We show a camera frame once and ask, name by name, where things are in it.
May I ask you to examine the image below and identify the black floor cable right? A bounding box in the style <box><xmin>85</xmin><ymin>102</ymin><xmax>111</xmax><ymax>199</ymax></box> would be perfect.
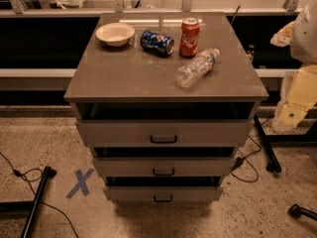
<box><xmin>230</xmin><ymin>115</ymin><xmax>275</xmax><ymax>183</ymax></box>

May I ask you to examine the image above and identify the blue tape cross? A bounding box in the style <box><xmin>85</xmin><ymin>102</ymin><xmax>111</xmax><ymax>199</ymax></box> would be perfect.
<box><xmin>66</xmin><ymin>169</ymin><xmax>94</xmax><ymax>199</ymax></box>

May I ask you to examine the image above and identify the red coca-cola can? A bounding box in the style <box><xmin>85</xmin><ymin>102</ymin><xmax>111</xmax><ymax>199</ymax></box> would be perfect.
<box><xmin>179</xmin><ymin>18</ymin><xmax>200</xmax><ymax>58</ymax></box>

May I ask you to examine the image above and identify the blue pepsi can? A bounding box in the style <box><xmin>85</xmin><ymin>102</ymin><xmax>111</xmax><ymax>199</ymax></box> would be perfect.
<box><xmin>140</xmin><ymin>30</ymin><xmax>174</xmax><ymax>57</ymax></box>

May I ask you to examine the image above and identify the white bowl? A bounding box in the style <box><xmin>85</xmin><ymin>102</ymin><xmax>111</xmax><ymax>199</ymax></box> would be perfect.
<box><xmin>95</xmin><ymin>23</ymin><xmax>135</xmax><ymax>48</ymax></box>

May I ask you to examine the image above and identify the black caster foot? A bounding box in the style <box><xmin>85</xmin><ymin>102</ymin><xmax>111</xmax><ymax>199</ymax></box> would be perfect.
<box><xmin>287</xmin><ymin>204</ymin><xmax>317</xmax><ymax>221</ymax></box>

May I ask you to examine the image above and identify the black floor cable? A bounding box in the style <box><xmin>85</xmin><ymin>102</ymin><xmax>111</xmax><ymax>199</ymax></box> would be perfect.
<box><xmin>230</xmin><ymin>115</ymin><xmax>275</xmax><ymax>183</ymax></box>
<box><xmin>0</xmin><ymin>152</ymin><xmax>80</xmax><ymax>238</ymax></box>

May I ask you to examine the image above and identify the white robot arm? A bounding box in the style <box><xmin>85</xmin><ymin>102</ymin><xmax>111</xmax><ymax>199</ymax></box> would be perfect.
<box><xmin>270</xmin><ymin>0</ymin><xmax>317</xmax><ymax>132</ymax></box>

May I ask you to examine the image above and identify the black stand leg right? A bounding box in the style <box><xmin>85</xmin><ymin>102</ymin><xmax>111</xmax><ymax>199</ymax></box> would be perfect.
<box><xmin>254</xmin><ymin>116</ymin><xmax>317</xmax><ymax>174</ymax></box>

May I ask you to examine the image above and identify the black floor cable left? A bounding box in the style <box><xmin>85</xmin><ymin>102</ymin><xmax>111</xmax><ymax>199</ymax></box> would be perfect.
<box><xmin>0</xmin><ymin>152</ymin><xmax>80</xmax><ymax>238</ymax></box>

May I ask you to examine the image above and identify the grey drawer cabinet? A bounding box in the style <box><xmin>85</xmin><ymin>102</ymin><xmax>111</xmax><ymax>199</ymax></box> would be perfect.
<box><xmin>64</xmin><ymin>12</ymin><xmax>267</xmax><ymax>187</ymax></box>

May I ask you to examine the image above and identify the black stand leg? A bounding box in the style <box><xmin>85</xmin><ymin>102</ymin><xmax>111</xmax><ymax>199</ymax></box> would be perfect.
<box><xmin>254</xmin><ymin>116</ymin><xmax>317</xmax><ymax>174</ymax></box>
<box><xmin>0</xmin><ymin>166</ymin><xmax>56</xmax><ymax>238</ymax></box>

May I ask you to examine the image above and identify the black stand leg left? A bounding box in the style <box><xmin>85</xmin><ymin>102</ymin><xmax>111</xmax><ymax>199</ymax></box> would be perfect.
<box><xmin>0</xmin><ymin>166</ymin><xmax>56</xmax><ymax>238</ymax></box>

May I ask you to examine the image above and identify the clear plastic water bottle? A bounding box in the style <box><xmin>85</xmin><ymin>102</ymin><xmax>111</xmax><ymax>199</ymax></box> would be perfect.
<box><xmin>175</xmin><ymin>49</ymin><xmax>220</xmax><ymax>88</ymax></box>

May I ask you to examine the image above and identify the grey drawer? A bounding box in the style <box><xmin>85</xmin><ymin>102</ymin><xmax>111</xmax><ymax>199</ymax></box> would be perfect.
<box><xmin>93</xmin><ymin>158</ymin><xmax>234</xmax><ymax>178</ymax></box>
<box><xmin>76</xmin><ymin>119</ymin><xmax>254</xmax><ymax>148</ymax></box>
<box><xmin>103</xmin><ymin>186</ymin><xmax>223</xmax><ymax>202</ymax></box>

